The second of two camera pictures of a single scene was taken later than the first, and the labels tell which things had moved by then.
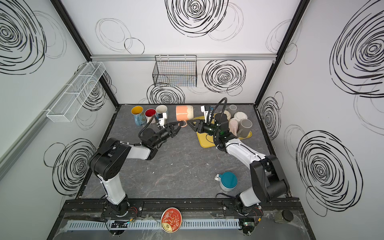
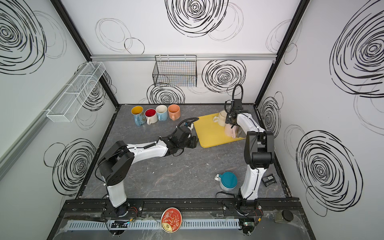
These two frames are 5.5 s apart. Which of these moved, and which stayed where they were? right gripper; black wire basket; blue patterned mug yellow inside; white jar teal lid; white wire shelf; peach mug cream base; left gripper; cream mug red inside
Moved: peach mug cream base; right gripper; left gripper
Stayed: white wire shelf; black wire basket; white jar teal lid; cream mug red inside; blue patterned mug yellow inside
